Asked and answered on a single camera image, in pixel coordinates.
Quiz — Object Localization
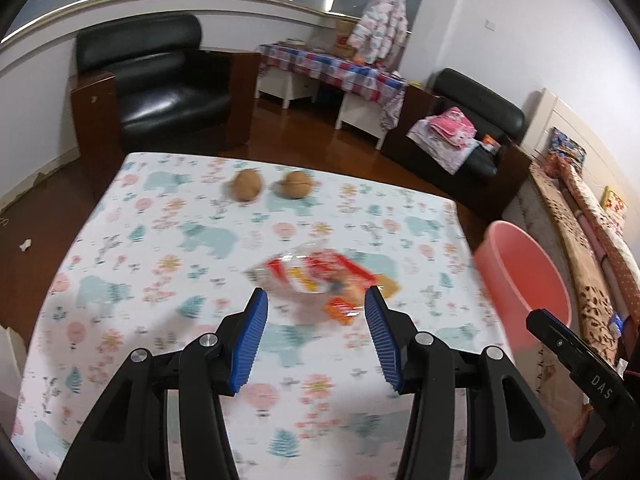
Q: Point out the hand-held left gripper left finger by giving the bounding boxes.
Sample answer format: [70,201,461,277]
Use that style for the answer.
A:
[56,287,271,480]

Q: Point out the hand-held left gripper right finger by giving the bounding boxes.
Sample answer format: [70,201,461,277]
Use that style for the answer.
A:
[364,285,583,480]

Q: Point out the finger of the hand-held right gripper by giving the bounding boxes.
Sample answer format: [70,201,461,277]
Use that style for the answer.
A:
[525,308,624,414]

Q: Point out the clear printed snack wrapper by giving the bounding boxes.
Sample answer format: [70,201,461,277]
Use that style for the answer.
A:
[247,248,378,297]

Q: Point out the pink plastic bin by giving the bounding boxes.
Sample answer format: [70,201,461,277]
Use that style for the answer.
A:
[472,220,573,356]

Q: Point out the floral tablecloth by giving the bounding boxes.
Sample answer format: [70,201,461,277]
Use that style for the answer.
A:
[10,151,516,480]

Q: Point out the walnut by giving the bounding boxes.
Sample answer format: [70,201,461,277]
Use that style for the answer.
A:
[280,170,315,201]
[231,169,265,204]

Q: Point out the colourful patterned pillow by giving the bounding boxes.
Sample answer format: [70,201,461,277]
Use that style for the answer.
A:
[547,127,589,164]

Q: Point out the pink folded clothes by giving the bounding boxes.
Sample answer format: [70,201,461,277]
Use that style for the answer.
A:
[407,106,484,175]

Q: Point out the cream bed headboard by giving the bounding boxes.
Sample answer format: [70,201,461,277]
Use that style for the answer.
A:
[522,89,640,202]

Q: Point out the black leather armchair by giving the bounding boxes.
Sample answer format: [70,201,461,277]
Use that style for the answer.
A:
[70,12,257,157]

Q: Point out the black leather sofa chair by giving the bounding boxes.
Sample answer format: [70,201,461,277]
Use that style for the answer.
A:
[382,67,534,219]

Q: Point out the checkered cloth side table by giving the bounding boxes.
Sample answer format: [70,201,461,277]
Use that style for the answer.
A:
[257,42,409,132]

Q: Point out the cardboard box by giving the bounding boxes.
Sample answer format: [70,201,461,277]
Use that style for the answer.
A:
[332,20,359,57]

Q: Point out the hanging patterned jacket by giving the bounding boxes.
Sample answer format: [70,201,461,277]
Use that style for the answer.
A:
[347,0,412,67]

